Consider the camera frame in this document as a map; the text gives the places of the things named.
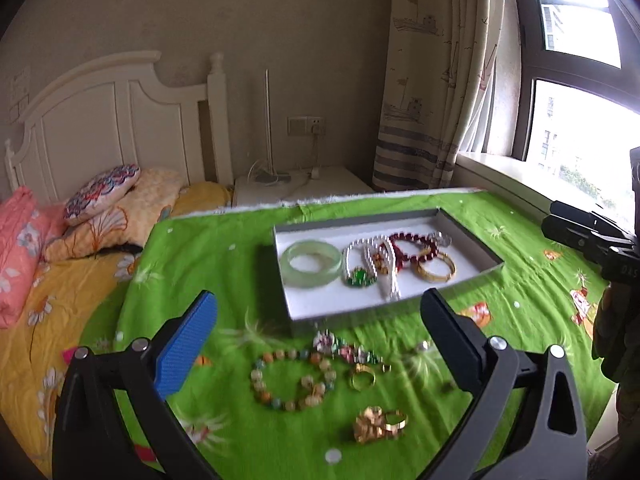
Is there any green cartoon print cloth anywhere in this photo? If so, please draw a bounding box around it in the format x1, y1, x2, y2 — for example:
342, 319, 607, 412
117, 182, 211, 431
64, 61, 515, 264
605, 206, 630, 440
77, 187, 631, 480

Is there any multicolour bead bracelet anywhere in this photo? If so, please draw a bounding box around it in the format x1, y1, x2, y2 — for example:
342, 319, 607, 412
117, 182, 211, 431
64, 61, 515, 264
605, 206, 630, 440
250, 349, 338, 413

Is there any yellow floral bedsheet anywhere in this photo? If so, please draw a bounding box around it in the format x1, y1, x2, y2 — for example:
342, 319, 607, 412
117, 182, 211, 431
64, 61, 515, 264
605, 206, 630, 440
0, 182, 233, 478

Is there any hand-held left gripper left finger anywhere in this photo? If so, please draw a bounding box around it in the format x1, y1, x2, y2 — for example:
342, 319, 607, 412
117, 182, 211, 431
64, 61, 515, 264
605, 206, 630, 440
52, 290, 219, 480

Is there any dark red bead bracelet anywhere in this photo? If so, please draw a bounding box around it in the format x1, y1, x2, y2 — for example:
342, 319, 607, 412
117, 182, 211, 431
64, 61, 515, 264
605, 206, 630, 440
387, 231, 441, 265

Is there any white upright pole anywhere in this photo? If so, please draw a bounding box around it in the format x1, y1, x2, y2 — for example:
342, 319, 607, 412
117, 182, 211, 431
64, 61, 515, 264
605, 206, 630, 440
263, 69, 274, 176

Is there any boat print curtain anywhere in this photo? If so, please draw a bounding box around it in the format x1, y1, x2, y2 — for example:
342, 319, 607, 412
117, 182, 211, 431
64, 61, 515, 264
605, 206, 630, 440
372, 0, 507, 192

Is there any embroidered round cushion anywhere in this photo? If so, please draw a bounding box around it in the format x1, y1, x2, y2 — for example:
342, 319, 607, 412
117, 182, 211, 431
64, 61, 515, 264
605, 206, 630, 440
62, 164, 142, 227

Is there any pale green jade bangle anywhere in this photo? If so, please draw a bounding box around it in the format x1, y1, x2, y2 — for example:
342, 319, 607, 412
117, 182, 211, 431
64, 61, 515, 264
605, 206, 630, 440
280, 241, 343, 288

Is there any pearl necklace with green pendant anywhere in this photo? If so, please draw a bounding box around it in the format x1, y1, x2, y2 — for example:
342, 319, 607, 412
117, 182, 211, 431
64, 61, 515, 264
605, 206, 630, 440
342, 237, 403, 303

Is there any silver box with white lining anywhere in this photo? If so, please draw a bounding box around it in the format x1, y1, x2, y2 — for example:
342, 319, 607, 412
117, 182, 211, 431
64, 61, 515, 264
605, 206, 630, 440
257, 207, 505, 338

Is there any person's right forearm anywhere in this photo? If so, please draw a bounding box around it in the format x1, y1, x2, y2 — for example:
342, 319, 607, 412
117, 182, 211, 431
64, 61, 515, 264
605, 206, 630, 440
591, 280, 640, 441

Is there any window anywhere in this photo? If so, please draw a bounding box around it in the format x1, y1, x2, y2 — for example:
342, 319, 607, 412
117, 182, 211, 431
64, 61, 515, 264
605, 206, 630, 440
505, 0, 640, 221

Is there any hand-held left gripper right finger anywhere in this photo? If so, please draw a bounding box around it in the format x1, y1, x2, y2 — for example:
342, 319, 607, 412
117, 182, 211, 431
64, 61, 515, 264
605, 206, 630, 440
420, 287, 588, 480

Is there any gold bangle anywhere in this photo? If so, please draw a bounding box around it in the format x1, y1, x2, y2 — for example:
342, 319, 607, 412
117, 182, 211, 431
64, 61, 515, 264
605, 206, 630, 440
417, 249, 457, 282

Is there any white nightstand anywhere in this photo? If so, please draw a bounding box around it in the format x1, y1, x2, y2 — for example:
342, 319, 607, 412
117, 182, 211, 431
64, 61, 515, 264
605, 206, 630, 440
232, 167, 376, 208

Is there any yellow floral pillow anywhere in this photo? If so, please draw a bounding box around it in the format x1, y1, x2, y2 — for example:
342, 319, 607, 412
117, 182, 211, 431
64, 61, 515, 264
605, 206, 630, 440
42, 167, 186, 263

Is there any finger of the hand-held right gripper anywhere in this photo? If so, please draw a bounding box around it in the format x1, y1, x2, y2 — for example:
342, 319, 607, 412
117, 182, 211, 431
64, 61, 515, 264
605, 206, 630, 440
550, 201, 627, 235
541, 215, 617, 261

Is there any wall socket plate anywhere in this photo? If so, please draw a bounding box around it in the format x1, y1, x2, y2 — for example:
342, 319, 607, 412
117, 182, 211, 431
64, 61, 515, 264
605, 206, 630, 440
287, 116, 326, 136

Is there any gold flower ring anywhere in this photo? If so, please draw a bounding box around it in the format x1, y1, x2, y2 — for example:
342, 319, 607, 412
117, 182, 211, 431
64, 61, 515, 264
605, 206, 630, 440
352, 406, 408, 445

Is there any white wooden headboard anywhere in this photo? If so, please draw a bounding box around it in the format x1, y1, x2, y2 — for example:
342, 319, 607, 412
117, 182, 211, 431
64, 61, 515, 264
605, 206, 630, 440
4, 50, 236, 206

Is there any pink floral quilt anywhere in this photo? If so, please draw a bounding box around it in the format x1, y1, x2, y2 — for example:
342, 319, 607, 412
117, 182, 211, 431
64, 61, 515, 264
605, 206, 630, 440
0, 186, 68, 330

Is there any white charger cable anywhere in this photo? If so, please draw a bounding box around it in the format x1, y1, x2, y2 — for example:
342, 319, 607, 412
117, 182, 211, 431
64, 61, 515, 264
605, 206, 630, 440
247, 127, 327, 187

